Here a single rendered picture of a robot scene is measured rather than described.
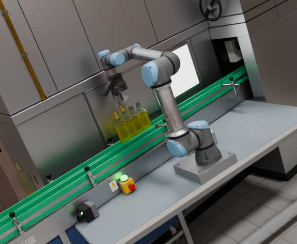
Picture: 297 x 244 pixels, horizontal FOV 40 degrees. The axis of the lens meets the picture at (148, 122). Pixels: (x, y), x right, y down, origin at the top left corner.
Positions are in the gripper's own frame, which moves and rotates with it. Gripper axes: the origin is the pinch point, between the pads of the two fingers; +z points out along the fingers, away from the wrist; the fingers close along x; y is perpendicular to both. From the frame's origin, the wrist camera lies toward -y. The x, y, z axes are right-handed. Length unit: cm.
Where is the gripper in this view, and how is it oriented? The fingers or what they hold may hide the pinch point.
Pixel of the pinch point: (121, 105)
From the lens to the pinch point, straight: 258.0
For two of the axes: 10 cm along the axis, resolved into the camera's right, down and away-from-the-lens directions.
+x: -5.8, -0.8, 8.1
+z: 3.3, 8.9, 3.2
